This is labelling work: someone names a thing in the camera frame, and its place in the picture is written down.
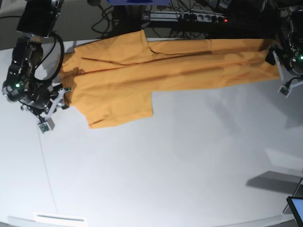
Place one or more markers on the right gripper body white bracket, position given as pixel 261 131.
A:
pixel 42 110

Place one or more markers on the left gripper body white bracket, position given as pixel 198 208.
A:
pixel 286 86

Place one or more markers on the yellow T-shirt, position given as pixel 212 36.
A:
pixel 112 79

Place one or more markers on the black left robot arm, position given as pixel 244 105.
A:
pixel 287 52

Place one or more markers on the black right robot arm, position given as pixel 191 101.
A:
pixel 37 96

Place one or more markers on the white flat strip on table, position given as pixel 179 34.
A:
pixel 43 217

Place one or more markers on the white power strip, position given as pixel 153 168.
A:
pixel 173 16

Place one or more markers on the tablet screen with stand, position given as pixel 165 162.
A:
pixel 295 204

